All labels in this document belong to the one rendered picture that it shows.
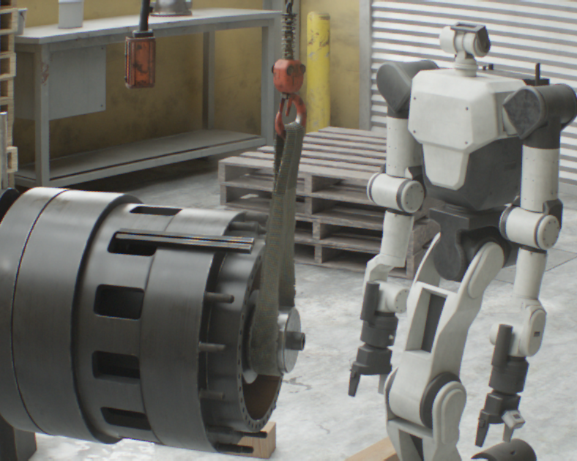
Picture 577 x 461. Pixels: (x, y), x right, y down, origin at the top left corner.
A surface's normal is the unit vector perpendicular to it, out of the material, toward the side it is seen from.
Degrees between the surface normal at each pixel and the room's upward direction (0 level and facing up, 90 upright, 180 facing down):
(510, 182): 101
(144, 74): 90
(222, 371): 91
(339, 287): 0
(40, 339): 82
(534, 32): 60
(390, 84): 90
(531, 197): 90
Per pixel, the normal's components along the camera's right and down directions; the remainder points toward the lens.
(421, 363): -0.76, -0.02
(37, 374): -0.26, 0.37
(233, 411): -0.23, 0.69
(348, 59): -0.66, 0.18
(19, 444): 0.98, 0.05
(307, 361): 0.00, -0.97
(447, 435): 0.64, 0.20
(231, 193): 0.87, 0.13
